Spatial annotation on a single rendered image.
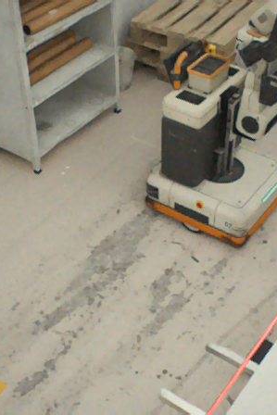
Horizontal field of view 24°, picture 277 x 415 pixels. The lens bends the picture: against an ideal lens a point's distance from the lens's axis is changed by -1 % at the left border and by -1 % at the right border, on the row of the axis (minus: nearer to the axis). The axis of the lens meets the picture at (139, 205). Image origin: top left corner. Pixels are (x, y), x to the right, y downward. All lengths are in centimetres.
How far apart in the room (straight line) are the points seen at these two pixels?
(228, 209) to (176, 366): 92
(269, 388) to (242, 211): 338
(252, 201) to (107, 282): 91
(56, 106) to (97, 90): 35
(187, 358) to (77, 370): 53
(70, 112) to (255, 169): 144
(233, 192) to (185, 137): 44
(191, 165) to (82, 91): 152
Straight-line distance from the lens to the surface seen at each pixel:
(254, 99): 337
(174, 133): 356
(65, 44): 455
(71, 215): 399
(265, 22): 318
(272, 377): 23
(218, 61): 364
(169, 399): 211
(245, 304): 351
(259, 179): 382
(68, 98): 480
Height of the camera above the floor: 264
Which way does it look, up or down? 41 degrees down
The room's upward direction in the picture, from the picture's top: 1 degrees counter-clockwise
